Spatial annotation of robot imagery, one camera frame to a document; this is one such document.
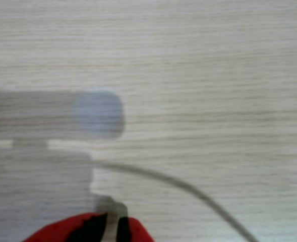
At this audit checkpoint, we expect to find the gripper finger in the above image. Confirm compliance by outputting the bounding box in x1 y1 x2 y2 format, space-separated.
22 212 109 242
115 216 156 242

